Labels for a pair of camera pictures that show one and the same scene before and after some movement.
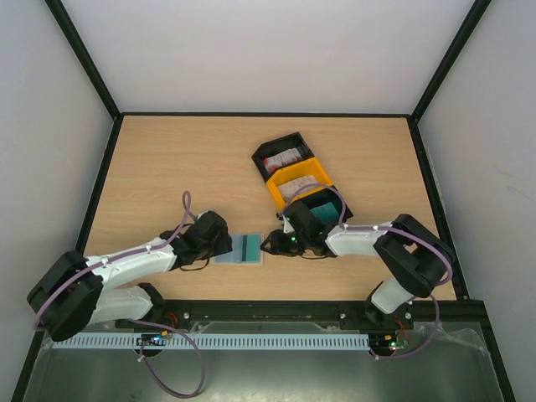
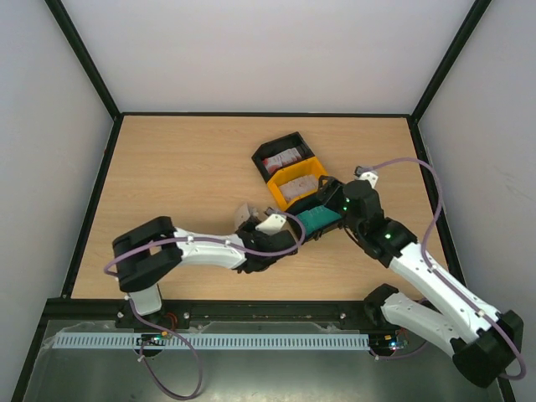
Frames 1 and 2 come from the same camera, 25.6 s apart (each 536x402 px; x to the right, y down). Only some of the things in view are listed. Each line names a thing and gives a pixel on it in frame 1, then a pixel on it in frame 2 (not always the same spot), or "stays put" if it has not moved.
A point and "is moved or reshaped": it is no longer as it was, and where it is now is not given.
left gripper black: (224, 244) -> (249, 225)
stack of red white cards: (278, 161) stays put
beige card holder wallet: (246, 249) is moved or reshaped
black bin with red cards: (276, 155) stays put
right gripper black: (271, 244) -> (332, 194)
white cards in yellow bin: (288, 188) stays put
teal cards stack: (326, 213) stays put
